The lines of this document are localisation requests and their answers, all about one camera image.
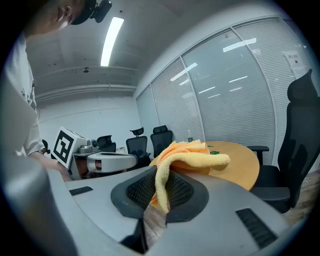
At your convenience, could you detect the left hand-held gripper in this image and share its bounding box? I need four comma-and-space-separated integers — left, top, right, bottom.
51, 126, 139, 181

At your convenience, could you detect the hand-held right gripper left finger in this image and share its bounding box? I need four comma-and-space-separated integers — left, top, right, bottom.
65, 164, 158, 255

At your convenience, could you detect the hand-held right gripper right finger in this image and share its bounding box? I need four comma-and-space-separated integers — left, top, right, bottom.
146, 169, 292, 256

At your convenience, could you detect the orange-yellow cleaning cloth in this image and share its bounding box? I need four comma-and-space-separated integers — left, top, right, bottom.
149, 140, 231, 214

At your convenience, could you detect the person's left forearm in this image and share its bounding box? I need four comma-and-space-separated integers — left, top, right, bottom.
28, 151, 73, 182

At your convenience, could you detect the person's left hand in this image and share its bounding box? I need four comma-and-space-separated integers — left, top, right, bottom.
86, 159, 103, 173

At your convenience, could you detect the black office chair with armrests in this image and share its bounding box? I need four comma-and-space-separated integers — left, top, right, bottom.
246, 68, 320, 215

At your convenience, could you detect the person's white t-shirt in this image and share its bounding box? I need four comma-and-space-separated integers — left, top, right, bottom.
4, 32, 46, 157

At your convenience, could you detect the long ceiling light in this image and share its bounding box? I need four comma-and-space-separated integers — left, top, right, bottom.
100, 16, 125, 67

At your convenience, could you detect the person's head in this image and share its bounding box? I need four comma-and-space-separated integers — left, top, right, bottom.
23, 0, 88, 39

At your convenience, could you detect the paper sign on glass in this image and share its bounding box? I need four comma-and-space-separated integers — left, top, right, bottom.
283, 50, 308, 79

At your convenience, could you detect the black head-worn camera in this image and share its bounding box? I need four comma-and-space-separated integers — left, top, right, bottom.
71, 0, 113, 26

